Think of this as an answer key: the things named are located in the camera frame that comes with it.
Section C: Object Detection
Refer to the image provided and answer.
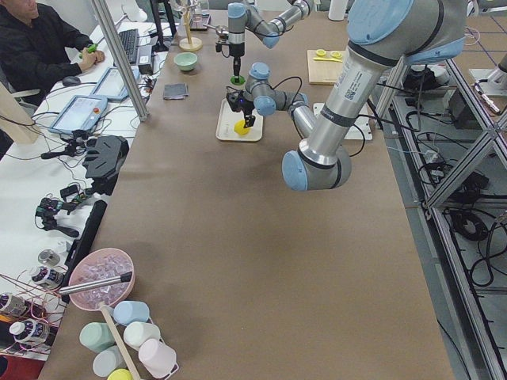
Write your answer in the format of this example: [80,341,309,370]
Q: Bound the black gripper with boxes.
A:
[215,36,245,76]
[226,89,256,128]

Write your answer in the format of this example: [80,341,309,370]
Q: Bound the yellow lemon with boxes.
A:
[234,120,250,136]

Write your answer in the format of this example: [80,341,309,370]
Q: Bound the green lime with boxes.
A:
[231,75,246,86]

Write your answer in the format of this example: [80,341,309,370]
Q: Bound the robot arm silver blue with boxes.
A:
[227,0,467,191]
[215,0,314,85]

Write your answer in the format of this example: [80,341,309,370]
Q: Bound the white rabbit print tray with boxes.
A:
[215,98,264,143]

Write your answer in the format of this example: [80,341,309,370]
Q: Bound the wooden stand with base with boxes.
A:
[174,0,203,52]

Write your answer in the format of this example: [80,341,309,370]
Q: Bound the mint green bowl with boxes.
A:
[173,51,198,72]

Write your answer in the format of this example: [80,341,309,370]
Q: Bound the grey folded cloth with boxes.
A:
[162,83,189,100]

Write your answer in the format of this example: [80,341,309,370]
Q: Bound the yellow plastic knife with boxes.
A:
[312,56,343,63]

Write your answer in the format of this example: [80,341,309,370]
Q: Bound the bamboo cutting board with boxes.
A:
[307,49,346,85]

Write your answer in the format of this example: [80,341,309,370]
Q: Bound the lemon slice upper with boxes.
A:
[330,51,343,59]

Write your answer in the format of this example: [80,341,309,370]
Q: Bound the black keyboard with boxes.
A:
[118,28,139,65]

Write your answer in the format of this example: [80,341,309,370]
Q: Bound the teach pendant tablet far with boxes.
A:
[90,66,128,102]

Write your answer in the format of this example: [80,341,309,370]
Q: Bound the teach pendant tablet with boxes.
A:
[48,95,109,135]
[90,66,128,102]

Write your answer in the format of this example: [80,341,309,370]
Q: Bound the black headset device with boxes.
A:
[82,135,129,196]

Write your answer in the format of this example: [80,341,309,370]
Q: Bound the teach pendant tablet near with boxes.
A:
[48,95,109,135]

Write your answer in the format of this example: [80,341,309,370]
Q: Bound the computer mouse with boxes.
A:
[62,76,82,87]

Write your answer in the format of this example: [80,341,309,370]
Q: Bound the person in black jacket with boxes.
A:
[1,1,105,105]

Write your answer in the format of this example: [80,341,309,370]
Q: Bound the metal tongs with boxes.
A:
[58,272,134,296]

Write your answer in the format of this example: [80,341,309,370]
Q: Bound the pink bowl of ice cubes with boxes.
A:
[68,248,135,311]

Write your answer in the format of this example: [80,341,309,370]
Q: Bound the blue plastic cup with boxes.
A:
[112,300,150,326]

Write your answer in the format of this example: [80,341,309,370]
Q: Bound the white plastic cup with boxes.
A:
[123,321,161,351]

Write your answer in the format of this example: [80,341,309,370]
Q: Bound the pink plastic cup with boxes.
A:
[138,338,179,379]

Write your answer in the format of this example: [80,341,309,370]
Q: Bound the green plastic cup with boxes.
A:
[79,322,116,353]

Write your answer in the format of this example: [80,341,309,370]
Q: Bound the grey plastic cup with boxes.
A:
[92,346,127,378]

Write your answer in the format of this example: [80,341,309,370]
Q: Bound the yellow plastic cup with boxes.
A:
[107,368,133,380]

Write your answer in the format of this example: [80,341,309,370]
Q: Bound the aluminium frame post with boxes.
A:
[91,0,149,122]

